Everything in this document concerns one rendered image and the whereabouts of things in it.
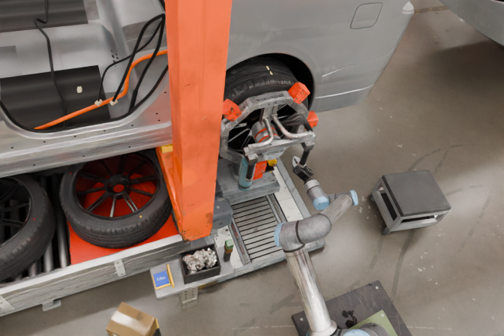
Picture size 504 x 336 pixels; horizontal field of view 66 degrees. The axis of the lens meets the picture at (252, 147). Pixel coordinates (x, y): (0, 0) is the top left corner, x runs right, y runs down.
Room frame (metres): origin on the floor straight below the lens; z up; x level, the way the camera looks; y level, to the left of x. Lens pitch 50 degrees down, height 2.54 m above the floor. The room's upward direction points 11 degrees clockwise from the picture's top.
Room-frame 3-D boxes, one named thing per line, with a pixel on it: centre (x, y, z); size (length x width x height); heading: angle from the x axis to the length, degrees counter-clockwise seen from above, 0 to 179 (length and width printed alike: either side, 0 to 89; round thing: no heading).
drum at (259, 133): (1.51, -0.08, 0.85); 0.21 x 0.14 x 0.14; 30
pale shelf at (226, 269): (0.82, 0.19, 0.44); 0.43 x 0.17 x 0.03; 120
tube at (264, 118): (1.42, -0.02, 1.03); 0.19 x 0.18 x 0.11; 30
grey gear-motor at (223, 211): (1.39, 0.21, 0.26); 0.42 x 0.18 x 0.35; 30
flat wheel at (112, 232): (1.25, 0.76, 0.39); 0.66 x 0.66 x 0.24
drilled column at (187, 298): (0.81, 0.22, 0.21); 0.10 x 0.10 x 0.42; 30
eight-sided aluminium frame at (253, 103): (1.57, -0.04, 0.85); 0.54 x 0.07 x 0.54; 120
